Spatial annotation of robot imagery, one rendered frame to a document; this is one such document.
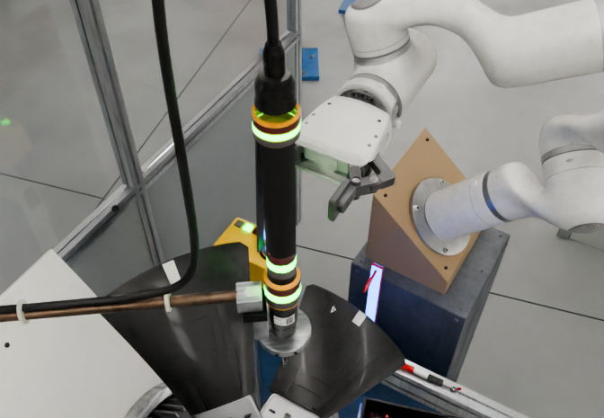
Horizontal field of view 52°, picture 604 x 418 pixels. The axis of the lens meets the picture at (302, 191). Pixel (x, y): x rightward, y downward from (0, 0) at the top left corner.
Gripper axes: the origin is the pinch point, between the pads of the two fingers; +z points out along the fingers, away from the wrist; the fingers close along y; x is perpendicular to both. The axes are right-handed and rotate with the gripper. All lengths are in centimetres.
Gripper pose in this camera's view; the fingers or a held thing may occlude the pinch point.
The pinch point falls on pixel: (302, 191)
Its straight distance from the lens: 69.7
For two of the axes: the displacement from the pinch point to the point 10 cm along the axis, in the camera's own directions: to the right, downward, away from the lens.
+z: -4.9, 6.2, -6.1
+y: -8.7, -3.5, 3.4
